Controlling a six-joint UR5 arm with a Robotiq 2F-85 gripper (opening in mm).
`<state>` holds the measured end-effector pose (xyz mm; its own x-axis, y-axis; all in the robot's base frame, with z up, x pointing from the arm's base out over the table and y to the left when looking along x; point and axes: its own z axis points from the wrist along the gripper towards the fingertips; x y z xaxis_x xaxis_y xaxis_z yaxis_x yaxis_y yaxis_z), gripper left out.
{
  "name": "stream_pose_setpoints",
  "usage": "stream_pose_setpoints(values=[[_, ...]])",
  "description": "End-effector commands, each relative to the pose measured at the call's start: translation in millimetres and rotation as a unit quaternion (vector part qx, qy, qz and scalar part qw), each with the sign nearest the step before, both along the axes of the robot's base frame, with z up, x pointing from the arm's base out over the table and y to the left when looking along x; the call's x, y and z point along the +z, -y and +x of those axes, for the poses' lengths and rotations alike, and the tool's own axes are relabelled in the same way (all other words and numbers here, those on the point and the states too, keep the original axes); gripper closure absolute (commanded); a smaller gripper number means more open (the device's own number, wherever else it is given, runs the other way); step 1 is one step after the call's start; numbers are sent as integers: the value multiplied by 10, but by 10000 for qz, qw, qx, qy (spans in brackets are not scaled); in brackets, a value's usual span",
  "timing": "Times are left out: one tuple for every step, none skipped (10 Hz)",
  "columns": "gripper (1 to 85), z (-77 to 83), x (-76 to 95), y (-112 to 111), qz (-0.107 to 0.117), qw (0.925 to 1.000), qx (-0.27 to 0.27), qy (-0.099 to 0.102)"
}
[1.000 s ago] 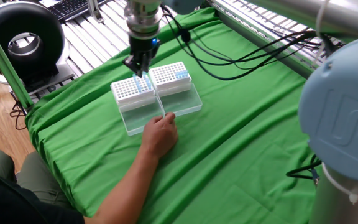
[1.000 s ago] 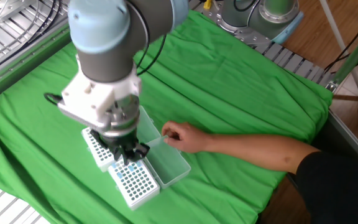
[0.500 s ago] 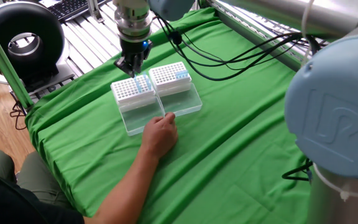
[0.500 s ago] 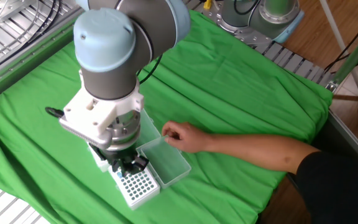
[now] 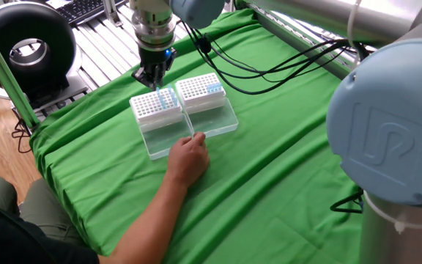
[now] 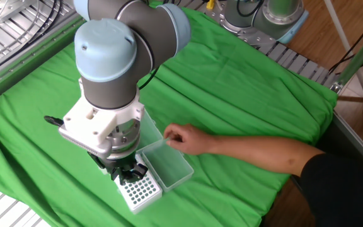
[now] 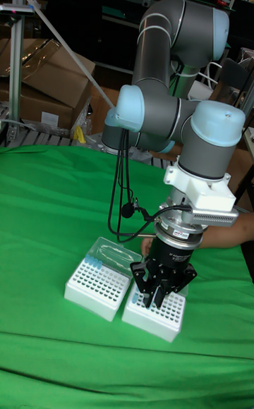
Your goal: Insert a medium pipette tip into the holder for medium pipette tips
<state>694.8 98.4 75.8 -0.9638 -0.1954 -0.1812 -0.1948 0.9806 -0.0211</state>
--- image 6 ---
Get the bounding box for aluminium corner post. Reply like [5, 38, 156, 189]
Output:
[337, 19, 363, 93]

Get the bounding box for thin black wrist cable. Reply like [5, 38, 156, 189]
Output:
[137, 66, 160, 91]

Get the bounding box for black shirt sleeve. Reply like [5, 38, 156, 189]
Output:
[300, 153, 363, 227]

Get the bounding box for aluminium table edge rail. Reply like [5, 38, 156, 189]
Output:
[331, 112, 363, 166]

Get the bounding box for black table cable bundle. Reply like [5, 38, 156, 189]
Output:
[0, 0, 64, 81]

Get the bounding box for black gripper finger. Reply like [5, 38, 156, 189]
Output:
[130, 162, 149, 182]
[110, 168, 135, 187]

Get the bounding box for black floor cables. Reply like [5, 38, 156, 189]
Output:
[328, 11, 363, 76]

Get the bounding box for grey aluminium frame rail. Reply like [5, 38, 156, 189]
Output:
[0, 14, 86, 110]

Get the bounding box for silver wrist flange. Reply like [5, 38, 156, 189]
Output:
[107, 119, 141, 160]

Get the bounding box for green table cloth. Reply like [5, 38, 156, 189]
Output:
[0, 8, 339, 227]

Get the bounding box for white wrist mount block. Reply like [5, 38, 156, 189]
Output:
[62, 78, 146, 149]

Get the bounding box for thin white pole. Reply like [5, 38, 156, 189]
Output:
[323, 0, 363, 103]

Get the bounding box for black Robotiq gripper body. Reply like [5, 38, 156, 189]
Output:
[88, 151, 138, 173]

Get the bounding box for person's hand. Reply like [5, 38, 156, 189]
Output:
[163, 123, 216, 156]

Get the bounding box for silver metal plate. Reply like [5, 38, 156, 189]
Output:
[0, 0, 39, 25]

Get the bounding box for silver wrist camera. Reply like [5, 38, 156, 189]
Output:
[58, 125, 113, 158]

